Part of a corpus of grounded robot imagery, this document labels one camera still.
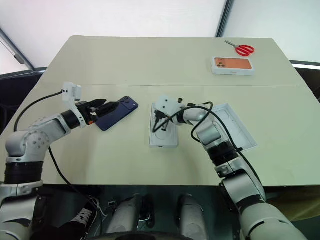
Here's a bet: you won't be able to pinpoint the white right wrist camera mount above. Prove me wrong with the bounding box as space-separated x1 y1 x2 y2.
154 94 187 120

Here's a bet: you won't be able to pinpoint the black furniture beside table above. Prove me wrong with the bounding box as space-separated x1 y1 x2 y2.
0 66 48 137

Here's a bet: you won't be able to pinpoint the black sneaker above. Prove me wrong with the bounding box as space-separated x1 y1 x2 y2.
63 199 95 240

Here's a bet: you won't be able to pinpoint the red handled scissors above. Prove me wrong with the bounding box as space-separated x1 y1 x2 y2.
224 40 256 57

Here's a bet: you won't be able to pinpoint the dark blue smartphone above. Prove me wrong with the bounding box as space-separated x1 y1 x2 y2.
95 95 140 132

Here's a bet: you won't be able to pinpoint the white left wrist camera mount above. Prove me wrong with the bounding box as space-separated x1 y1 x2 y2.
61 81 85 126

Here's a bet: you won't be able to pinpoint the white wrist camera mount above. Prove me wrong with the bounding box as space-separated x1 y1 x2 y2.
154 94 187 120
61 81 85 126

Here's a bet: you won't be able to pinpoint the white phone box lid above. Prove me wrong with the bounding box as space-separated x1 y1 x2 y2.
212 102 258 152

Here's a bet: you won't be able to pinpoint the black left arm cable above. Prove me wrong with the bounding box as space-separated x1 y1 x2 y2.
14 90 103 240

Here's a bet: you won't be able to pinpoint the thin white cable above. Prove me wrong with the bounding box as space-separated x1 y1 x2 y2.
91 196 109 219

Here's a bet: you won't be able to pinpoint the black robot pelvis part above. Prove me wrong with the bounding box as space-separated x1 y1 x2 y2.
138 193 155 228

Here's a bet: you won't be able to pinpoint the dark window frame post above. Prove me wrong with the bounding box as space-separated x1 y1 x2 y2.
215 0 236 38

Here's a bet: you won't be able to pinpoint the grey rounded left robot leg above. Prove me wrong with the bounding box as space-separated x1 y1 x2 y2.
106 194 141 240

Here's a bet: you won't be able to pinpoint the dark furniture with white strip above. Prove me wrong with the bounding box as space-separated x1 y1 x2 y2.
289 59 320 104

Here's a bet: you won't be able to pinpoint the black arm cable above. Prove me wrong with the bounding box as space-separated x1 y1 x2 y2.
14 90 103 240
151 101 266 187

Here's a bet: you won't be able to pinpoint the grey slanted frame post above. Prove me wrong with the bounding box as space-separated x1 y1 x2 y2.
0 26 36 71

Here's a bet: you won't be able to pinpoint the grey rounded right robot leg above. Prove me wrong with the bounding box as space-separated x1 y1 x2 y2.
176 193 208 240

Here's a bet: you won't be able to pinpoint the white phone box base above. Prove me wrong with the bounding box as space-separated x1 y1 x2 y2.
149 102 180 149

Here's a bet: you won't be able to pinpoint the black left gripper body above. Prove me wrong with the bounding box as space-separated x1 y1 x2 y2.
75 100 100 126

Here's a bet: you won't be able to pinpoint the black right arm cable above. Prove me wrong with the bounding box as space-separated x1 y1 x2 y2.
151 101 266 187

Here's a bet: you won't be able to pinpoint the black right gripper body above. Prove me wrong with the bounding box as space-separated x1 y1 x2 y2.
153 109 168 122

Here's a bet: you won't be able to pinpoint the white box with orange phone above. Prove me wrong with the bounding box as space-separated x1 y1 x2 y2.
211 56 256 75

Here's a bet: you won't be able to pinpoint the grey rounded robot leg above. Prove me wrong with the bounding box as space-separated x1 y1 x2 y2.
176 193 208 240
106 194 141 240

